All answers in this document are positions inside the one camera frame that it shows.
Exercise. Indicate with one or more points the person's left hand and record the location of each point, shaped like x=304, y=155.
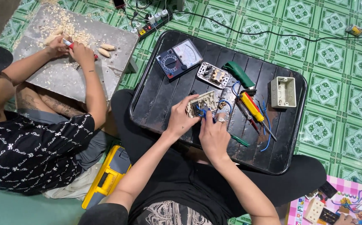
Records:
x=178, y=120

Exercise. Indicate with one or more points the person's right hand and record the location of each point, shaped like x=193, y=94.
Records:
x=215, y=140

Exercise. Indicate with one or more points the green screwdriver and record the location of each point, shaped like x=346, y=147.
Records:
x=240, y=141

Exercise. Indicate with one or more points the beige switch plate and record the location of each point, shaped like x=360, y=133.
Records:
x=204, y=100

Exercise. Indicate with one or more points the black metal tray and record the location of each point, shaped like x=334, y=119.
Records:
x=165, y=93

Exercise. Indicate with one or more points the thin red screwdriver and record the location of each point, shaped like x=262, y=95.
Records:
x=246, y=115

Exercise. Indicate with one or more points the yellow and red screwdriver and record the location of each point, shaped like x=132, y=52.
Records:
x=252, y=107

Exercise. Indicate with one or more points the person's black trousers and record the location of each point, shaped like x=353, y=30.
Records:
x=174, y=178

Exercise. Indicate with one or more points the black analog multimeter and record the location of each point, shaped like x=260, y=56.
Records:
x=178, y=61

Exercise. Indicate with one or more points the person's black printed shirt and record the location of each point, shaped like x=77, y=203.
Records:
x=174, y=212

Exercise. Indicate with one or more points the beige junction box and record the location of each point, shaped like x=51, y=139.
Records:
x=283, y=92

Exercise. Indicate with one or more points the grey work board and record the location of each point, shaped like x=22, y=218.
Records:
x=112, y=68

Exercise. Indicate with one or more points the yellow tool case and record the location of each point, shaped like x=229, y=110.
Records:
x=106, y=178

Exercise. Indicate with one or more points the black power strip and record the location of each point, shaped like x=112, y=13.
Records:
x=154, y=26

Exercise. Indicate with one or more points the carved wooden piece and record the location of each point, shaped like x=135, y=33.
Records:
x=103, y=52
x=107, y=47
x=50, y=39

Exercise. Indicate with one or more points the white plug adapter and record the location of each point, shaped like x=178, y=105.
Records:
x=164, y=13
x=151, y=19
x=158, y=16

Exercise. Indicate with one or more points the black phone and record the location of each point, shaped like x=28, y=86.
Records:
x=118, y=3

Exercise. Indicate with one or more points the pink checked cartoon mat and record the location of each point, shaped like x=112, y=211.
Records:
x=352, y=193

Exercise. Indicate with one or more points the pile of wood shavings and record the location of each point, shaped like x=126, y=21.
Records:
x=65, y=23

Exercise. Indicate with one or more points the small yellow can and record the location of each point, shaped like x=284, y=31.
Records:
x=354, y=30

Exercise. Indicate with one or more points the small brown switch component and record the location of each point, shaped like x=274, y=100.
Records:
x=222, y=105

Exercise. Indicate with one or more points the white switch frame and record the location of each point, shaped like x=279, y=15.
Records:
x=213, y=75

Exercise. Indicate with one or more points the beige wall socket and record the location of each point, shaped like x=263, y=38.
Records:
x=313, y=210

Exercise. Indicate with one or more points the black switch module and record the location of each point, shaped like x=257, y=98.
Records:
x=327, y=189
x=330, y=216

